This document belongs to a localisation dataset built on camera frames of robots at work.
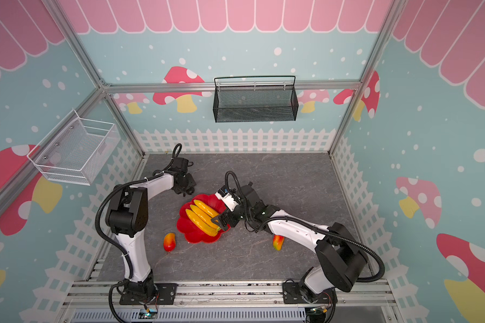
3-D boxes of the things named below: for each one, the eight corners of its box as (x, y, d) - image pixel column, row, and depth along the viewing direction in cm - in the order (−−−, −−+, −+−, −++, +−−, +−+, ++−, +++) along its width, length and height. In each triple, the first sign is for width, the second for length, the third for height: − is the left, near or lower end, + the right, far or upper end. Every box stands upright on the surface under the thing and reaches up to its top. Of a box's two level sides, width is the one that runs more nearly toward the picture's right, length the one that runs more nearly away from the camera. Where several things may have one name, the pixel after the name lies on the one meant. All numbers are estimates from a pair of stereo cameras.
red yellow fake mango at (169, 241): (163, 252, 85) (160, 249, 83) (167, 235, 90) (165, 232, 88) (173, 252, 85) (171, 249, 83) (177, 235, 90) (175, 232, 88)
